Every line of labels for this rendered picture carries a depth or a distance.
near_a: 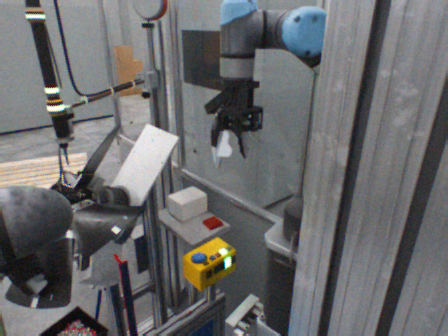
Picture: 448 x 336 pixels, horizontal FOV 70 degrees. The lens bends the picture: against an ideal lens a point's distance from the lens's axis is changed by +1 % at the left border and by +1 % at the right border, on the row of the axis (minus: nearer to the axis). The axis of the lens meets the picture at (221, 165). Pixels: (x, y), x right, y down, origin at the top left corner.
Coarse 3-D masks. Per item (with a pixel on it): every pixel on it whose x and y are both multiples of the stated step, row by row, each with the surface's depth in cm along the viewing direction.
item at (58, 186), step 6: (54, 186) 116; (60, 186) 113; (66, 186) 115; (60, 192) 111; (66, 192) 113; (72, 192) 115; (78, 192) 117; (84, 192) 123; (90, 192) 121; (66, 198) 112; (72, 198) 114; (78, 198) 116; (84, 198) 120; (90, 198) 119; (72, 204) 114
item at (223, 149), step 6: (222, 132) 74; (228, 132) 74; (222, 138) 74; (228, 138) 73; (222, 144) 74; (228, 144) 73; (216, 150) 75; (222, 150) 74; (228, 150) 73; (216, 156) 75; (222, 156) 74; (228, 156) 73; (216, 162) 76
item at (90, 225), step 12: (96, 204) 111; (84, 216) 104; (96, 216) 103; (108, 216) 103; (120, 216) 101; (132, 216) 100; (84, 228) 100; (96, 228) 98; (108, 228) 98; (120, 228) 96; (84, 240) 96; (96, 240) 95; (108, 240) 94; (84, 252) 93
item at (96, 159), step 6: (114, 132) 121; (108, 138) 116; (114, 138) 126; (102, 144) 112; (108, 144) 122; (96, 150) 110; (102, 150) 119; (96, 156) 117; (102, 156) 123; (90, 162) 114; (96, 162) 121; (84, 168) 113; (90, 168) 118; (96, 168) 123
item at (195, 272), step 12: (216, 240) 116; (192, 252) 110; (204, 252) 110; (216, 252) 110; (228, 252) 110; (192, 264) 104; (216, 264) 106; (192, 276) 106; (204, 276) 104; (216, 276) 108; (204, 288) 106
